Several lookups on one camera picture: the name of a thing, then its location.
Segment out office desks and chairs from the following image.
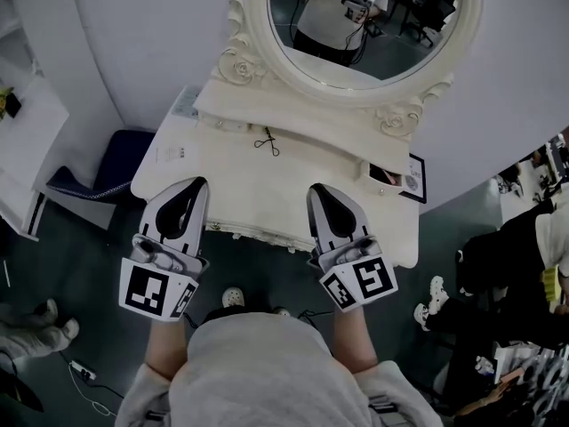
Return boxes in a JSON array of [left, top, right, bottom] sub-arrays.
[[493, 132, 569, 208]]

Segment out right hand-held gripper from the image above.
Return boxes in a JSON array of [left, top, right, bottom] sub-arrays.
[[306, 182, 400, 314]]

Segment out person's right forearm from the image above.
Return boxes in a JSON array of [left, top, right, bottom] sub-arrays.
[[331, 304, 379, 373]]

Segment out black framed leaf picture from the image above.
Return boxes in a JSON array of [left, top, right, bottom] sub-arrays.
[[399, 152, 428, 205]]

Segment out white display shelf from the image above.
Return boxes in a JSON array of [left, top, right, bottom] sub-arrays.
[[493, 344, 569, 427]]

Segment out person's left forearm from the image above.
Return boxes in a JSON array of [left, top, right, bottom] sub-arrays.
[[144, 313, 190, 380]]

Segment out plant in black pot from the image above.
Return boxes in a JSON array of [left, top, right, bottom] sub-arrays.
[[0, 85, 23, 119]]

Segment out white cabinet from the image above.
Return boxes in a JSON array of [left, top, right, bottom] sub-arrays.
[[0, 76, 71, 242]]

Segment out dark blue stool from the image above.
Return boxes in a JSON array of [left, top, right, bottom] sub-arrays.
[[46, 129, 156, 204]]

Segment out white dressing table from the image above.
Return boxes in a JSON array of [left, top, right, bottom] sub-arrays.
[[131, 76, 421, 269]]

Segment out small cream white drawer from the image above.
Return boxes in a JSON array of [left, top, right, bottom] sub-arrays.
[[362, 160, 408, 195]]

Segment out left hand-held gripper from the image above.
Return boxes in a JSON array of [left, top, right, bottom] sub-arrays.
[[117, 175, 211, 325]]

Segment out yellow green container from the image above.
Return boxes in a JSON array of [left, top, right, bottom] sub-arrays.
[[540, 265, 565, 302]]

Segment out white power strip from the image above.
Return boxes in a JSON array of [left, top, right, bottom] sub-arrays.
[[68, 359, 98, 382]]

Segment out person's grey sweatshirt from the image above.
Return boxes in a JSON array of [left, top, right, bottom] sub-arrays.
[[115, 311, 445, 427]]

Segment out small black hair tie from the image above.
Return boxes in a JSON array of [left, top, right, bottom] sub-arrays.
[[253, 125, 281, 158]]

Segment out oval mirror with ornate frame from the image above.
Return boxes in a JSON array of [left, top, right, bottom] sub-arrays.
[[211, 0, 485, 144]]

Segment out person's left white shoe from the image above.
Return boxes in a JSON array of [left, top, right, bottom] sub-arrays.
[[221, 286, 245, 309]]

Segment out person's black trousers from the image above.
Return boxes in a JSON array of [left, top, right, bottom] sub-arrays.
[[204, 305, 319, 328]]

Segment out white printed label sheet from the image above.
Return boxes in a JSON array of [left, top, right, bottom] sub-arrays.
[[153, 144, 190, 164]]

